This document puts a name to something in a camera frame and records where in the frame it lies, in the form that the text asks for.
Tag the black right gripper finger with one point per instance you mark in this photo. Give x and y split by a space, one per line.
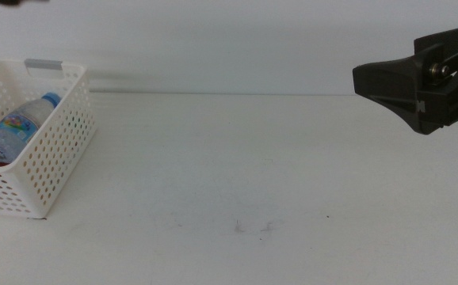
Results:
391 85

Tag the small water bottle blue cap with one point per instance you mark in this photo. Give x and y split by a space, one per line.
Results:
19 126

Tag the white perforated plastic basket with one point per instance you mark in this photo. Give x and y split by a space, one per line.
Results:
60 134

